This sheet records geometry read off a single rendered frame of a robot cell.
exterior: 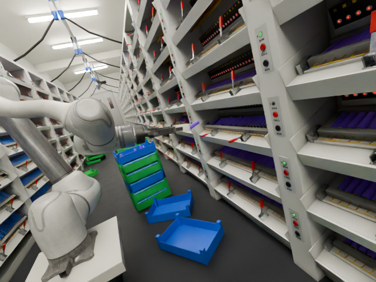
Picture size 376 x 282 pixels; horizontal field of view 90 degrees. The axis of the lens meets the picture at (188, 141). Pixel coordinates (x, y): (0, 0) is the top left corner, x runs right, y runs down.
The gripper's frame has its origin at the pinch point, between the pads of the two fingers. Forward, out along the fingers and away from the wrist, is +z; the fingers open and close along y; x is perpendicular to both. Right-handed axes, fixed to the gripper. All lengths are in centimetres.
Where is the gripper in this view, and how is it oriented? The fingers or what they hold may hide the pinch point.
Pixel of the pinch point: (181, 127)
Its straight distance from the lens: 83.2
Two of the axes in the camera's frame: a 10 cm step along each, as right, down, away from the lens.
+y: -3.5, -1.2, 9.3
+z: 9.3, -1.7, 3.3
